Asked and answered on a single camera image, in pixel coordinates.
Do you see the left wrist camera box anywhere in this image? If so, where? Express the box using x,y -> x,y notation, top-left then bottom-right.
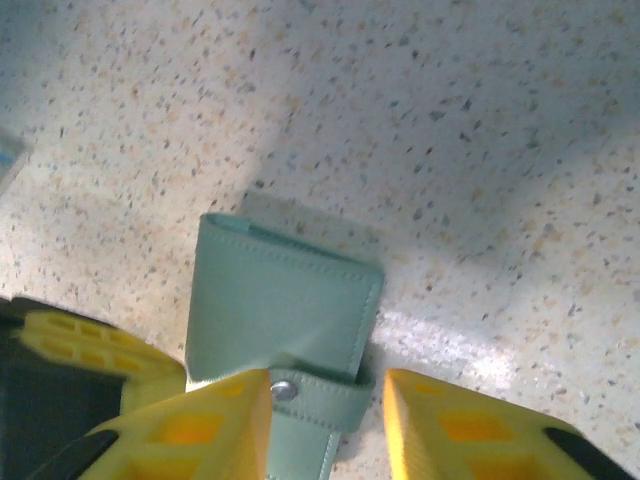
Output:
0,127 -> 32,187

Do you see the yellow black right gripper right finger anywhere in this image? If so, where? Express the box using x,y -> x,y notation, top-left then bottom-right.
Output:
381,368 -> 639,480

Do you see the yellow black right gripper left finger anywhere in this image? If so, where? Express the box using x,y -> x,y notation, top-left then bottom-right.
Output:
74,368 -> 275,480

